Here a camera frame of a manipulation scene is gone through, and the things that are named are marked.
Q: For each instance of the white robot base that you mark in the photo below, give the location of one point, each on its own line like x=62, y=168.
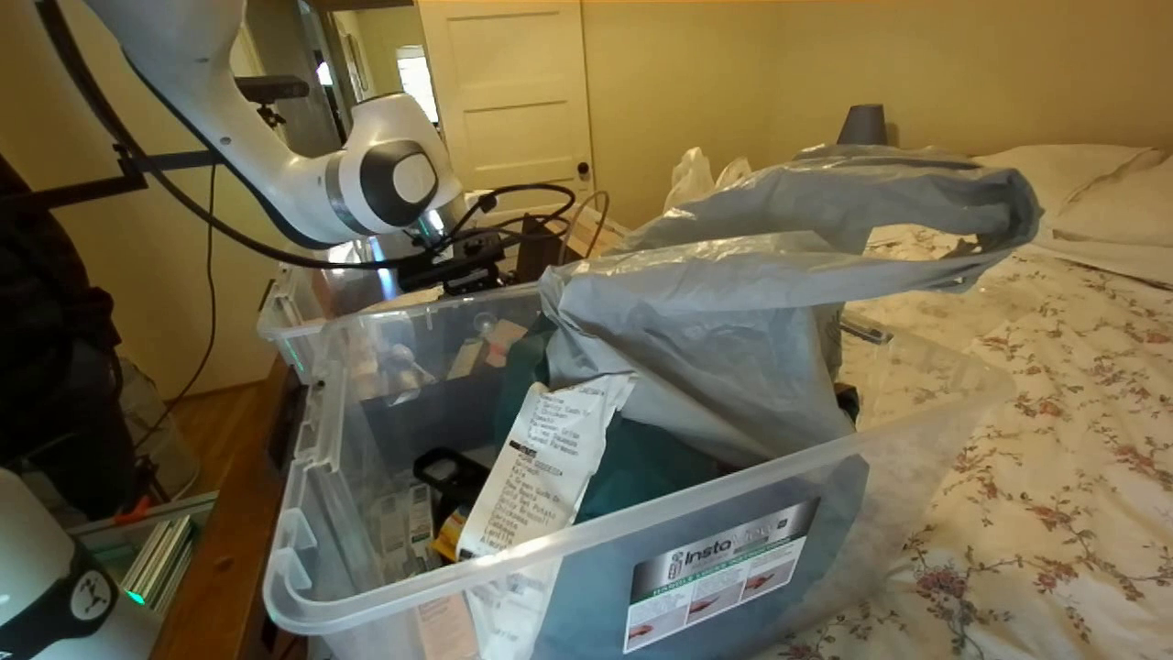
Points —
x=43, y=573

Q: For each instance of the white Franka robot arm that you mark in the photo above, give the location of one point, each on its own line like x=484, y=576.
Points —
x=305, y=169

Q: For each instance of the black camera tripod arm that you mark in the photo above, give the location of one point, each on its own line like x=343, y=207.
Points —
x=85, y=186

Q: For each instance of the cream panelled door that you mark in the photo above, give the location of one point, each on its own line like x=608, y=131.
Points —
x=514, y=104

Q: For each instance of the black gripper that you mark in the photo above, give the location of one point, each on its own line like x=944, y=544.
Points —
x=459, y=259

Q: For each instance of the cardboard bin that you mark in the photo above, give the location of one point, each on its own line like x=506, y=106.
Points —
x=311, y=314

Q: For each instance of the teal cloth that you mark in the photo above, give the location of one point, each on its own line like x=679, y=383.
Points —
x=641, y=465

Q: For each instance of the clear plastic packet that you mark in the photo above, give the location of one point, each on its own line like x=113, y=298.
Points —
x=401, y=526

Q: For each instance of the brown paper bag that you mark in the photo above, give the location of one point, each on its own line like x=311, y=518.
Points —
x=556, y=242

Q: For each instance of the long white paper receipt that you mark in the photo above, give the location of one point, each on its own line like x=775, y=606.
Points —
x=542, y=461

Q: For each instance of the large clear plastic storage box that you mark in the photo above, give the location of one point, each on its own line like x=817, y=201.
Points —
x=718, y=513

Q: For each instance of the white label sticker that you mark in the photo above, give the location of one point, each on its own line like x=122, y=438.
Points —
x=716, y=589

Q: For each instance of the floral bed cover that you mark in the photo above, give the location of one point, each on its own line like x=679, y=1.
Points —
x=1048, y=465

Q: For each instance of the black square item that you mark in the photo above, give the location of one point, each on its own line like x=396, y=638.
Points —
x=447, y=473

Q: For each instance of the white pillow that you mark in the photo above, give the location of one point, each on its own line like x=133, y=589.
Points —
x=1092, y=203

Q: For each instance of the grey plastic bag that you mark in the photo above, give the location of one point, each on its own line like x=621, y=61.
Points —
x=734, y=307

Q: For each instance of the translucent white plastic bag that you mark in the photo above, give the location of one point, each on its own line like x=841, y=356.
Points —
x=698, y=177

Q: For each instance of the black bag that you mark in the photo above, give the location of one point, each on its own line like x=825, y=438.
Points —
x=56, y=353

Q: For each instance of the aluminium rail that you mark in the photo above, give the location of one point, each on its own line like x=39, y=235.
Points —
x=150, y=555

